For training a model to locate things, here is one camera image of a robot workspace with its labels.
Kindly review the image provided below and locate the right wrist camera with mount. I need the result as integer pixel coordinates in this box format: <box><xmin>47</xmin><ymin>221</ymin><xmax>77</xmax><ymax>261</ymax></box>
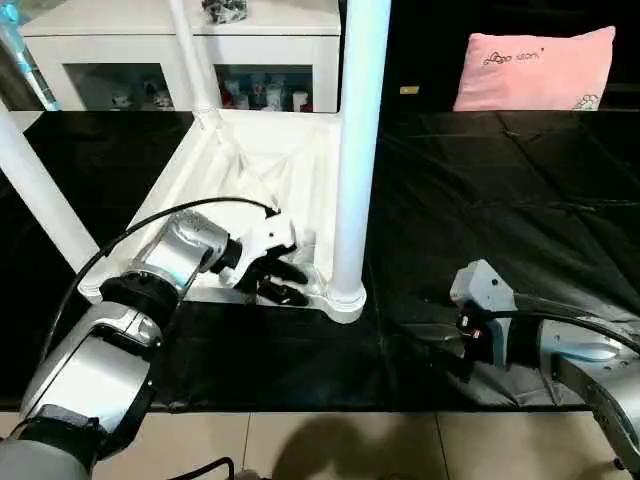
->
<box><xmin>448</xmin><ymin>258</ymin><xmax>519</xmax><ymax>336</ymax></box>

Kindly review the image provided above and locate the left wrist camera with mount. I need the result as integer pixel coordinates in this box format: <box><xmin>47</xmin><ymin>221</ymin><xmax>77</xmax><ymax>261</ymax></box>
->
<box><xmin>222</xmin><ymin>210</ymin><xmax>299</xmax><ymax>291</ymax></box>

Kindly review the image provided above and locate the black work mat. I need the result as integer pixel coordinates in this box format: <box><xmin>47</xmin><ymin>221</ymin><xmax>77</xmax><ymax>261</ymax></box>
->
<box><xmin>0</xmin><ymin>105</ymin><xmax>640</xmax><ymax>413</ymax></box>

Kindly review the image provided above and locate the dark ornament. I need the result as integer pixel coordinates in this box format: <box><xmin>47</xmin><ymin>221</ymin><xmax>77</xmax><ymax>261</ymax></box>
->
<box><xmin>202</xmin><ymin>0</ymin><xmax>249</xmax><ymax>25</ymax></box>

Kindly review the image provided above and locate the white cabinet with glass doors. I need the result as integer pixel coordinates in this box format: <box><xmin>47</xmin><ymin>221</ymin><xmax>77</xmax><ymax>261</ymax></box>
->
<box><xmin>20</xmin><ymin>0</ymin><xmax>343</xmax><ymax>113</ymax></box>

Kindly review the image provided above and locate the white plastic table leg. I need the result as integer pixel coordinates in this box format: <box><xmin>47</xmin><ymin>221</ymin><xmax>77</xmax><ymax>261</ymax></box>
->
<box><xmin>168</xmin><ymin>0</ymin><xmax>223</xmax><ymax>131</ymax></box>
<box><xmin>0</xmin><ymin>100</ymin><xmax>103</xmax><ymax>276</ymax></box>
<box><xmin>328</xmin><ymin>0</ymin><xmax>393</xmax><ymax>306</ymax></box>

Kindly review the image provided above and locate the pink pillow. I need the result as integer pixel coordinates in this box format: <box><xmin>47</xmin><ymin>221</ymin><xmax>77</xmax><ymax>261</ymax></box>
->
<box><xmin>452</xmin><ymin>25</ymin><xmax>617</xmax><ymax>113</ymax></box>

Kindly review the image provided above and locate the thick black floor cable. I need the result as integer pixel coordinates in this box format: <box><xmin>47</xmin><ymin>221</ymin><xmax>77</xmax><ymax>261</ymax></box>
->
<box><xmin>150</xmin><ymin>457</ymin><xmax>236</xmax><ymax>480</ymax></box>

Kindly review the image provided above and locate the white plastic table top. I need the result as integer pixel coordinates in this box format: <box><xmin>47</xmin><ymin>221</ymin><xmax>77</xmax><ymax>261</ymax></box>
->
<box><xmin>75</xmin><ymin>108</ymin><xmax>366</xmax><ymax>326</ymax></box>

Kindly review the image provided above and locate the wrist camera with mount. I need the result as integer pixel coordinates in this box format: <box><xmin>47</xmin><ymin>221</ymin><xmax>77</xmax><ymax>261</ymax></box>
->
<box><xmin>222</xmin><ymin>210</ymin><xmax>299</xmax><ymax>291</ymax></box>
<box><xmin>448</xmin><ymin>258</ymin><xmax>519</xmax><ymax>336</ymax></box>

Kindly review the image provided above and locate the black furniture with yellow label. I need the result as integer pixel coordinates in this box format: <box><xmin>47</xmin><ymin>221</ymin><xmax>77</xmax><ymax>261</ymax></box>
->
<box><xmin>388</xmin><ymin>0</ymin><xmax>640</xmax><ymax>111</ymax></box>

